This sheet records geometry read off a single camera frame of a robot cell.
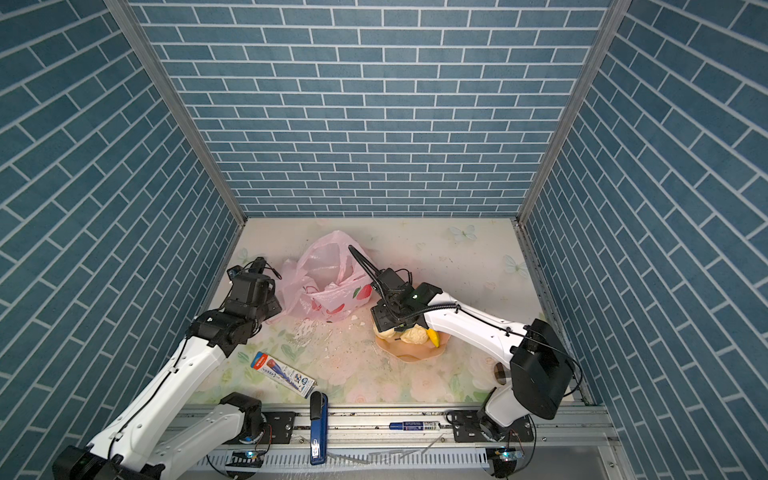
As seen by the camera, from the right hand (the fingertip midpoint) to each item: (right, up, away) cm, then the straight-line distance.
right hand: (381, 312), depth 82 cm
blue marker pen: (+9, -27, -9) cm, 29 cm away
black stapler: (-44, +12, +21) cm, 50 cm away
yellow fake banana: (+15, -7, 0) cm, 16 cm away
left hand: (-29, +4, -2) cm, 30 cm away
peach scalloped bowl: (+9, -12, +2) cm, 15 cm away
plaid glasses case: (+33, -16, -2) cm, 37 cm away
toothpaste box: (-26, -17, -1) cm, 31 cm away
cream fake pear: (+10, -7, +2) cm, 12 cm away
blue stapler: (-14, -24, -10) cm, 29 cm away
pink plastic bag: (-15, +8, +1) cm, 17 cm away
